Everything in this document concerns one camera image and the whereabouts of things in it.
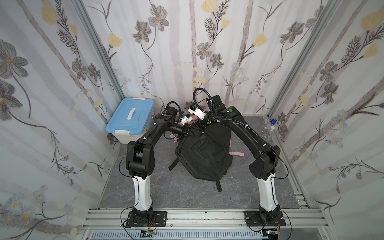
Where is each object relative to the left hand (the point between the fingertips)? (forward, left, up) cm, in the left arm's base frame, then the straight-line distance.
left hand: (197, 134), depth 83 cm
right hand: (+4, 0, +8) cm, 9 cm away
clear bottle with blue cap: (+14, -52, -19) cm, 57 cm away
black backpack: (-8, -4, -5) cm, 10 cm away
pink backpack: (-4, +12, +3) cm, 13 cm away
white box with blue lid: (+17, +42, -4) cm, 46 cm away
